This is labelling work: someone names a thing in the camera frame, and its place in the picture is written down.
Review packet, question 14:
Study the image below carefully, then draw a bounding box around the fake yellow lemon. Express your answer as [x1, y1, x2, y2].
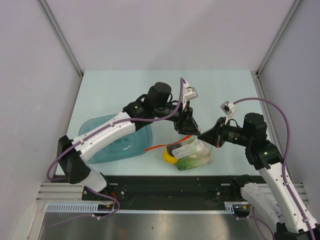
[162, 148, 178, 165]

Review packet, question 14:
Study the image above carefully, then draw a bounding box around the clear zip top bag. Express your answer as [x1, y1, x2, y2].
[144, 135, 212, 170]

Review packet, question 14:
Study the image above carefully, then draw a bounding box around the fake green lettuce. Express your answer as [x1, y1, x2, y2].
[174, 157, 207, 171]

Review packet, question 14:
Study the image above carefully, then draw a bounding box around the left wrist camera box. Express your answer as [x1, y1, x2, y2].
[182, 83, 198, 110]

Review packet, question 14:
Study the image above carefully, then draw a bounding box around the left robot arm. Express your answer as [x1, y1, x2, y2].
[57, 78, 200, 200]

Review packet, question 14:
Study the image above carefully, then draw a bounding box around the aluminium frame post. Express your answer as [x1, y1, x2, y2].
[255, 0, 304, 76]
[36, 0, 84, 79]

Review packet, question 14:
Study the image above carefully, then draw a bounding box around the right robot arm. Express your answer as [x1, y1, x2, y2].
[198, 113, 320, 240]

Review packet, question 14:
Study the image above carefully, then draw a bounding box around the fake white cauliflower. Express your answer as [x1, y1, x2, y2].
[186, 139, 212, 164]

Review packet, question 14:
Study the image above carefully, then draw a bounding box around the fake dark plum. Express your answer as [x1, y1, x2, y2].
[166, 142, 182, 157]

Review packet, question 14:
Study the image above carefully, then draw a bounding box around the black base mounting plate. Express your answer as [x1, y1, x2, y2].
[49, 174, 293, 203]

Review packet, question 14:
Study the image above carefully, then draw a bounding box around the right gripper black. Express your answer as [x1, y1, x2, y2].
[197, 116, 252, 148]

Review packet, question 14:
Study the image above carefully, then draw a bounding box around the left aluminium frame post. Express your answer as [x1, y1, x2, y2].
[36, 0, 84, 79]

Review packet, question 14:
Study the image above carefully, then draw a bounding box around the right aluminium frame post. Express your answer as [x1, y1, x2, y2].
[255, 0, 304, 76]

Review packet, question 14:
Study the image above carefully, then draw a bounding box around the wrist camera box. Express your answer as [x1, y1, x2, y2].
[182, 83, 198, 110]
[220, 101, 236, 124]

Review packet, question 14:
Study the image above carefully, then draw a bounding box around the white slotted cable duct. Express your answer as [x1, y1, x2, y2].
[46, 201, 251, 215]

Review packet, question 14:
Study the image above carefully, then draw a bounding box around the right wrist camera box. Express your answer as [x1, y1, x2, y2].
[220, 101, 236, 124]

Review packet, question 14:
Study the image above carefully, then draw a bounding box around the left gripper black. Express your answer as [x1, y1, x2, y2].
[153, 99, 200, 136]

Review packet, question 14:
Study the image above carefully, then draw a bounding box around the teal plastic container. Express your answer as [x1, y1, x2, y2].
[78, 114, 153, 164]

